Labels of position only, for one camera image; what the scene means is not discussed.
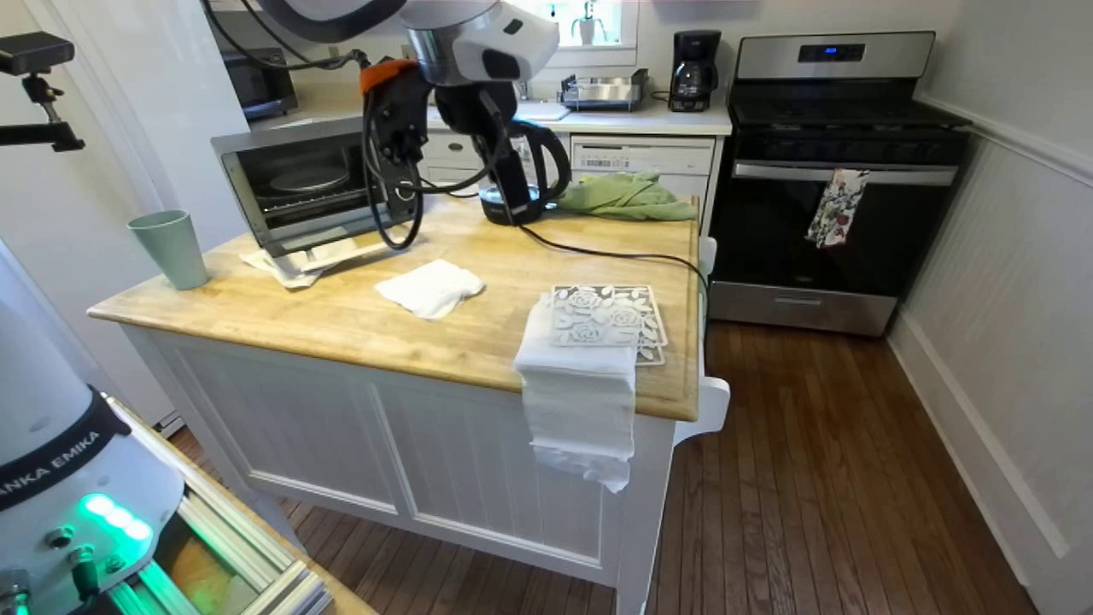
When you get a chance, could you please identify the white kitchen island cabinet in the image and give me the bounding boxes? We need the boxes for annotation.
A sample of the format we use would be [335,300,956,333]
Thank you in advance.
[92,198,711,615]

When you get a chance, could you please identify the black toaster oven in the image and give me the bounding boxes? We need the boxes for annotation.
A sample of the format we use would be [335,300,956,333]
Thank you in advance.
[212,116,412,255]

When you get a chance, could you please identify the white paper towel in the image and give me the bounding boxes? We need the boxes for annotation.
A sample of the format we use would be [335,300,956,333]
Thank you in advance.
[380,260,486,320]

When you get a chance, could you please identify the black kettle power cord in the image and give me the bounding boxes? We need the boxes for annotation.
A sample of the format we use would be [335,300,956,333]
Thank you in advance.
[515,219,711,288]

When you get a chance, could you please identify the floral dish towel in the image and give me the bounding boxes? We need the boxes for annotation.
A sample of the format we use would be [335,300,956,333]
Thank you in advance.
[804,168,866,248]

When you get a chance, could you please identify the grey dish rack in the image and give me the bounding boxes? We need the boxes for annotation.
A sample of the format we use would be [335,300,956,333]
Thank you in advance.
[557,67,648,111]

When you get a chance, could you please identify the black coffee maker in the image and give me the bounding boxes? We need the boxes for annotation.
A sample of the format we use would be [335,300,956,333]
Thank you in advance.
[668,30,721,111]

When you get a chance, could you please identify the paper towel stack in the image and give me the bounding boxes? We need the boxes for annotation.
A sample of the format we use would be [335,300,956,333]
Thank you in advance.
[511,297,636,495]

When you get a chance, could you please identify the white floral napkin holder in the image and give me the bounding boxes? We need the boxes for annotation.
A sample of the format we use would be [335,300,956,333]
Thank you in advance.
[543,282,668,365]

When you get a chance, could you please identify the glass electric kettle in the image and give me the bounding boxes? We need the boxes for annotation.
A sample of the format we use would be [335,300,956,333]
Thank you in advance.
[466,85,570,224]

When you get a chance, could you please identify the green cloth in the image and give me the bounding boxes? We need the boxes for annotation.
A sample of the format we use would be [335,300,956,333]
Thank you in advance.
[557,174,696,222]

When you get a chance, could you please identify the stainless steel stove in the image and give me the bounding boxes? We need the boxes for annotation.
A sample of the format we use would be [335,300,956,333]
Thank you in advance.
[711,30,968,339]

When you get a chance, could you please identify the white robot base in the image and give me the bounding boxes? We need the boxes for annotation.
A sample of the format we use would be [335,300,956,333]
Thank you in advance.
[0,255,185,615]

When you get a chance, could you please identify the white counter cabinets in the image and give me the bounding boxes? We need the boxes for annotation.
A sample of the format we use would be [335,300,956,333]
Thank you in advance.
[418,97,735,236]

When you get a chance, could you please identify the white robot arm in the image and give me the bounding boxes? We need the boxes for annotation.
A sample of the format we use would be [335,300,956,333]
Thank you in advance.
[239,0,560,206]

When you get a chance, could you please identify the green plastic cup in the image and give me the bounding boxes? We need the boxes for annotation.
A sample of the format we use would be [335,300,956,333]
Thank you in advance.
[128,210,212,290]

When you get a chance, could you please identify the black camera on stand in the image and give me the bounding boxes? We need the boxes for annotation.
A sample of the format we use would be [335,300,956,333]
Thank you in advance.
[0,30,80,149]

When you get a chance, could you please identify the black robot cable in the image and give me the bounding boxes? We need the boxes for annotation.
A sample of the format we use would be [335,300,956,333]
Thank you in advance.
[202,0,539,255]

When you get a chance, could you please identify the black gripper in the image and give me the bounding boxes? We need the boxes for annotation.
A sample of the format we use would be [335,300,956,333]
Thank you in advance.
[358,56,431,201]

